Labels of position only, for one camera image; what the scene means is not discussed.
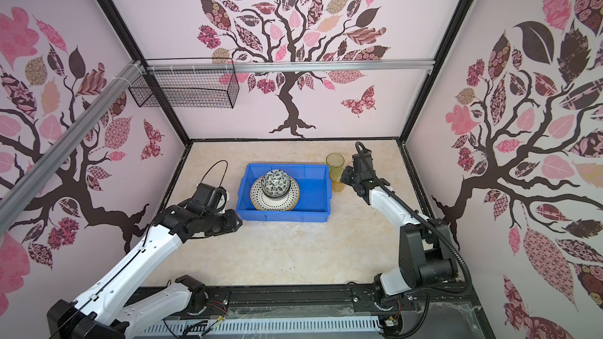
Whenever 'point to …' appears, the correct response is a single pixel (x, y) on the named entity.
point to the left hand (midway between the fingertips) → (237, 228)
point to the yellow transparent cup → (335, 176)
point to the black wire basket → (190, 89)
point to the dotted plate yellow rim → (264, 202)
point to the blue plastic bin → (314, 181)
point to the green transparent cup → (335, 160)
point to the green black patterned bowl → (275, 183)
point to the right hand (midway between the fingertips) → (349, 169)
